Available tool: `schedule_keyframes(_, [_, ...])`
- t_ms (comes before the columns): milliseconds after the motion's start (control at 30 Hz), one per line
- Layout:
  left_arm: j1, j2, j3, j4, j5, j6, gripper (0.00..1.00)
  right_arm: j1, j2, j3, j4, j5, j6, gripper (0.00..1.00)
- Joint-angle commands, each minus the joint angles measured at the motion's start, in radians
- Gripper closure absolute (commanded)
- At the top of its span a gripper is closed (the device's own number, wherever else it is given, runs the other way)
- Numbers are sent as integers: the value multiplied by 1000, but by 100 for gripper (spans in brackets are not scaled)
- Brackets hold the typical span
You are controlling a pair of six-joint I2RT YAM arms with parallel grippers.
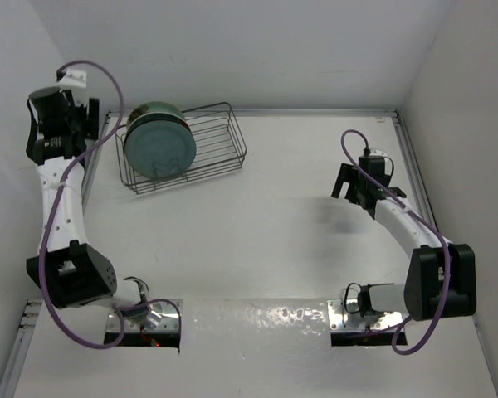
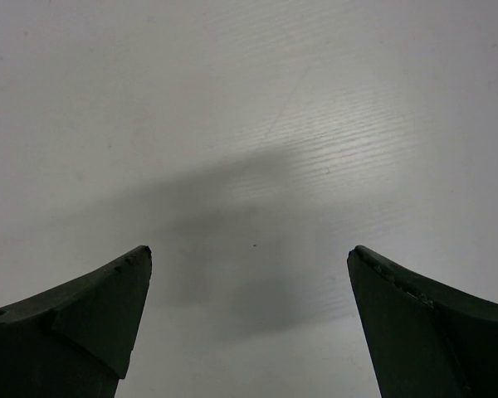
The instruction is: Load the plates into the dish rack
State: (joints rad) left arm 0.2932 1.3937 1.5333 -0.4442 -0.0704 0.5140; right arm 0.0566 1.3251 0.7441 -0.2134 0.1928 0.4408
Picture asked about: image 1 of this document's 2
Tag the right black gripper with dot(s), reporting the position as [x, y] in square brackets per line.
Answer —
[344, 176]

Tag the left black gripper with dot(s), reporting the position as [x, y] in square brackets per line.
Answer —
[85, 114]

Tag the brown rimmed cream plate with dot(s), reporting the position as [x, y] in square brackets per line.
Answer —
[149, 118]

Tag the mint green flower plate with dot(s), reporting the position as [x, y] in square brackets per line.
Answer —
[154, 107]

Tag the light blue ceramic plate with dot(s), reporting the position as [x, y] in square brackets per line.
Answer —
[160, 149]

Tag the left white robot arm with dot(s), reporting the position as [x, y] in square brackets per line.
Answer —
[67, 267]

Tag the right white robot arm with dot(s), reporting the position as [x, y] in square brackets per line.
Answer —
[421, 293]

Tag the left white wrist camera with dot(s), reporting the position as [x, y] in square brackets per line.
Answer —
[75, 81]

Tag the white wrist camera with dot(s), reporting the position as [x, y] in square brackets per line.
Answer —
[374, 152]
[75, 81]

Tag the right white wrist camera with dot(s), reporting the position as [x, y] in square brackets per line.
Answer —
[374, 152]

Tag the wire dish rack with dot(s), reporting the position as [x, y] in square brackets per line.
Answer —
[220, 149]

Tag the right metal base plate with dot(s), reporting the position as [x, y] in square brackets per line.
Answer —
[344, 317]

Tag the metal base plate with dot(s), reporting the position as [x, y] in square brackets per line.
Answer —
[161, 318]
[344, 317]

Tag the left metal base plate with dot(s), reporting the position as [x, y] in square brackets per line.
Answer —
[161, 318]

